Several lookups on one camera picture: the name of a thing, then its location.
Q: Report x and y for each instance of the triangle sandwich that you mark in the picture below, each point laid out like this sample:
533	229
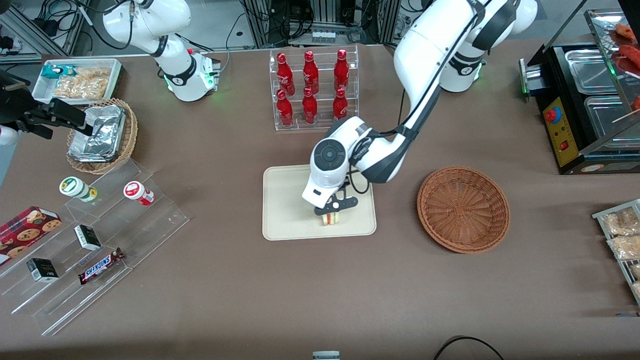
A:
331	220

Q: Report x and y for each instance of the small black box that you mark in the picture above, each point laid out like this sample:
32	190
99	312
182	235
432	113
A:
87	237
42	270

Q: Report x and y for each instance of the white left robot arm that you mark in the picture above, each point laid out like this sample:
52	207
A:
430	45

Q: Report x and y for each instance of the aluminium frame rail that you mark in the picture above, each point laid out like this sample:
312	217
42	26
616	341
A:
45	41

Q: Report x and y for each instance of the black food warmer machine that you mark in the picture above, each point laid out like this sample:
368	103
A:
562	130

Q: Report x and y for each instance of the grey equipment rack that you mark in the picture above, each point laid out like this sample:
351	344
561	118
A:
325	12

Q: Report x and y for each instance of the beige plastic tray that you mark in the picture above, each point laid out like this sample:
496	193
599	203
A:
285	220

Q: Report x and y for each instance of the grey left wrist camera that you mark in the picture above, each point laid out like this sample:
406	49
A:
345	204

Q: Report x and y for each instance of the clear acrylic stepped display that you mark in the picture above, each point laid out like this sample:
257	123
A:
150	225

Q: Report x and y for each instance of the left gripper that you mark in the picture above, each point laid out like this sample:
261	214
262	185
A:
345	183

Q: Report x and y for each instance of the white power strip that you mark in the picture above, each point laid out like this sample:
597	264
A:
323	36

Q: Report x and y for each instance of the clear acrylic bottle rack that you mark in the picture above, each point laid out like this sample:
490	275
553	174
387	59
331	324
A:
322	122

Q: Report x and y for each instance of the teal snack packet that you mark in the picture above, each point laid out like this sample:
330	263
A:
55	71

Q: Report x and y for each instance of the Snickers chocolate bar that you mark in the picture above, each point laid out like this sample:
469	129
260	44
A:
100	266

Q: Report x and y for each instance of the red lid white cup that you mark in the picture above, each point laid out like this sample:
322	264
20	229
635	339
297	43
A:
136	191

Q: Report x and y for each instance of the white rectangular snack tray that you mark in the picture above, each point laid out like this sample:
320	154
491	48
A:
42	90

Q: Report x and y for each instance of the red cookie box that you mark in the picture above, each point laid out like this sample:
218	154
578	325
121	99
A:
25	232

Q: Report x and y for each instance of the green lid white cup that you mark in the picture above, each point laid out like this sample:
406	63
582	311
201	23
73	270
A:
75	187

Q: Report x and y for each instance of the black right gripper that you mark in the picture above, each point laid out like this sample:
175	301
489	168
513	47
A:
19	106

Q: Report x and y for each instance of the clear bag of chips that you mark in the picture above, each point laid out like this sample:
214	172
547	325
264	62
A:
82	85

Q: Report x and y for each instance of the clear bag of snacks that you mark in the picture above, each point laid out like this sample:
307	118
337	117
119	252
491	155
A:
636	270
620	222
625	247
637	290

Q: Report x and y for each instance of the light wicker basket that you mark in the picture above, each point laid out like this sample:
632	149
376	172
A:
127	140

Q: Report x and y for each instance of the brown wicker basket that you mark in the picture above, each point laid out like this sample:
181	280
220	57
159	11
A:
462	210

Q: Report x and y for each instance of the red cola bottle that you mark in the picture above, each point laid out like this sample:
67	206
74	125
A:
340	106
341	70
309	107
310	72
284	75
285	110

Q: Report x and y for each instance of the steel warmer pan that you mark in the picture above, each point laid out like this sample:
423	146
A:
607	117
592	70

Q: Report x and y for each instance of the aluminium foil container stack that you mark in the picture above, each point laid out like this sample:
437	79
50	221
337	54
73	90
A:
100	135

